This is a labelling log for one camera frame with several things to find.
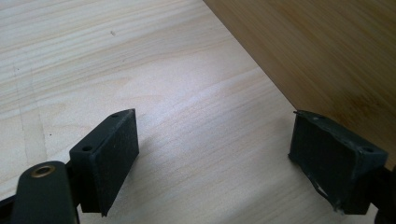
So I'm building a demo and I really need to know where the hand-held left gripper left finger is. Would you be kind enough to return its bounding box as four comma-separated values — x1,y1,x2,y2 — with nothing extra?
68,108,140,217

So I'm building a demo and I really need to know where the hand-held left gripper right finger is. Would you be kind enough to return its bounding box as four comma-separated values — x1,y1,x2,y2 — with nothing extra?
288,109,389,216

